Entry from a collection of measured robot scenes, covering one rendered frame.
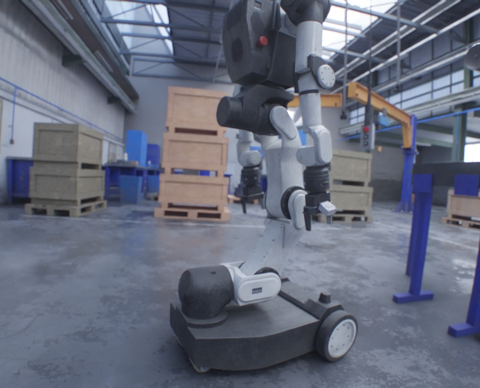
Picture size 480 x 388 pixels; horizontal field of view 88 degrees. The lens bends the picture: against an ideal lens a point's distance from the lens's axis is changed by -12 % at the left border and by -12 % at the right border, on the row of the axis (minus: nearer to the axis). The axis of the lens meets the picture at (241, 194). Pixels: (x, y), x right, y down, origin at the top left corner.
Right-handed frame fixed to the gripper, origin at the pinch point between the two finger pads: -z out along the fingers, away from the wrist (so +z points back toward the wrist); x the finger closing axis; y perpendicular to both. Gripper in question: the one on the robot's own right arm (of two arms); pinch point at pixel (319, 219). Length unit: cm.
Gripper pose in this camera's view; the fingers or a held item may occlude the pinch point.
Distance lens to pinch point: 104.2
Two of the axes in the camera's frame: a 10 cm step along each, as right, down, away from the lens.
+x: 8.6, -1.7, 4.8
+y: -5.0, -0.8, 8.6
